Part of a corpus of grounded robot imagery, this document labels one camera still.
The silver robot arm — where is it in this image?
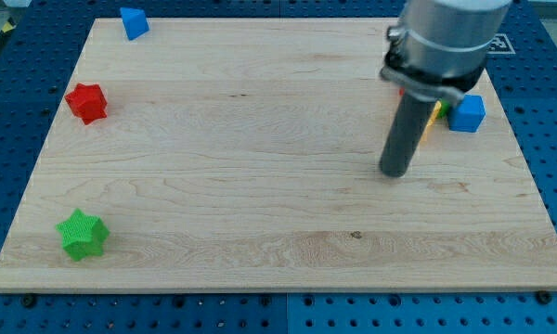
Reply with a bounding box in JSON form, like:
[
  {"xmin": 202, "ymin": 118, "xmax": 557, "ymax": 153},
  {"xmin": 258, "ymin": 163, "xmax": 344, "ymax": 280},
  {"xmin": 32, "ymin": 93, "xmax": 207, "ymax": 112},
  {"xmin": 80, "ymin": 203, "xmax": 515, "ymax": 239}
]
[{"xmin": 380, "ymin": 0, "xmax": 512, "ymax": 106}]

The red star block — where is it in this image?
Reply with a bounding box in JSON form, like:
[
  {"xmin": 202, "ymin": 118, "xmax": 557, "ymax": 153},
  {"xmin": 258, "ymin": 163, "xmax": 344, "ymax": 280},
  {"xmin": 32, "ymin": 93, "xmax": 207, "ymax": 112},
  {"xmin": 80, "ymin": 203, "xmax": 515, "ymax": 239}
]
[{"xmin": 64, "ymin": 83, "xmax": 108, "ymax": 125}]

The green star block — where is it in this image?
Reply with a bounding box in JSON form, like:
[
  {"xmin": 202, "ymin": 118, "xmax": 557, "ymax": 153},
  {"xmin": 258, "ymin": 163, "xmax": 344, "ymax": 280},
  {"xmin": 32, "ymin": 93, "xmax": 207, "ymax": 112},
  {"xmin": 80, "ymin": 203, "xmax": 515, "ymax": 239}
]
[{"xmin": 55, "ymin": 209, "xmax": 110, "ymax": 262}]

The wooden board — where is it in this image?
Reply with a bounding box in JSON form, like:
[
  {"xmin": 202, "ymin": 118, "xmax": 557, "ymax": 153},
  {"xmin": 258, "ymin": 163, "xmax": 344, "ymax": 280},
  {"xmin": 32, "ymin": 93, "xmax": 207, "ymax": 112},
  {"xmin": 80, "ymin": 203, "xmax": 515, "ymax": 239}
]
[{"xmin": 0, "ymin": 19, "xmax": 557, "ymax": 294}]

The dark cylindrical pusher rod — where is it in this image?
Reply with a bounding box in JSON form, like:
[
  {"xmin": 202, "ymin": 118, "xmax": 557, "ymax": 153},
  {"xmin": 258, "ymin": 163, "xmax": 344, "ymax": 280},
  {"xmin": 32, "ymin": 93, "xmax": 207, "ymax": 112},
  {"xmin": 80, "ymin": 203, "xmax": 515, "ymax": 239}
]
[{"xmin": 379, "ymin": 92, "xmax": 436, "ymax": 177}]

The yellow block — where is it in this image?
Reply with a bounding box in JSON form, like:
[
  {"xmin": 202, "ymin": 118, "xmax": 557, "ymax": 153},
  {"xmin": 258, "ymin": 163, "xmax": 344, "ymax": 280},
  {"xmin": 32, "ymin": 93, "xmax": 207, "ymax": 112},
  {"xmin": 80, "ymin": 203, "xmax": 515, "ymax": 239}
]
[{"xmin": 420, "ymin": 101, "xmax": 442, "ymax": 143}]

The small green block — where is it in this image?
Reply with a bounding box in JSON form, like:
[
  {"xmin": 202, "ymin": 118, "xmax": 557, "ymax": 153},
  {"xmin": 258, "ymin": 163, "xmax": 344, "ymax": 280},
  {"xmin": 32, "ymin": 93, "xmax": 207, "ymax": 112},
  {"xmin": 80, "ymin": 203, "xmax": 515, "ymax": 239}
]
[{"xmin": 436, "ymin": 99, "xmax": 450, "ymax": 119}]

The blue cube block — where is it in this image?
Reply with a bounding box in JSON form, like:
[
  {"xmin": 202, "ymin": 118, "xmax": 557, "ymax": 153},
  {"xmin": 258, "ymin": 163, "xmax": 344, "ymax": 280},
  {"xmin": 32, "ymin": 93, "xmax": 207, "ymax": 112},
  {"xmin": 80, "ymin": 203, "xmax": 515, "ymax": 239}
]
[{"xmin": 447, "ymin": 95, "xmax": 486, "ymax": 133}]

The blue triangular block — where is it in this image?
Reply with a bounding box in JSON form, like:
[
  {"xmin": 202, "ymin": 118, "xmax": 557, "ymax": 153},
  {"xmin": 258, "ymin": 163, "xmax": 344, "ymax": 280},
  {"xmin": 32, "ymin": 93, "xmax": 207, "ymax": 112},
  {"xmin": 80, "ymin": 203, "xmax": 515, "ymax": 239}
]
[{"xmin": 120, "ymin": 7, "xmax": 149, "ymax": 40}]

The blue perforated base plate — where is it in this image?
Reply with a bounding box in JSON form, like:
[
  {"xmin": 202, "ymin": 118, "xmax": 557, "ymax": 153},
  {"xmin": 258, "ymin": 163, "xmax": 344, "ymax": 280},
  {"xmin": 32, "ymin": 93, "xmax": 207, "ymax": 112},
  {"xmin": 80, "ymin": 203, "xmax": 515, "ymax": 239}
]
[{"xmin": 0, "ymin": 0, "xmax": 557, "ymax": 333}]

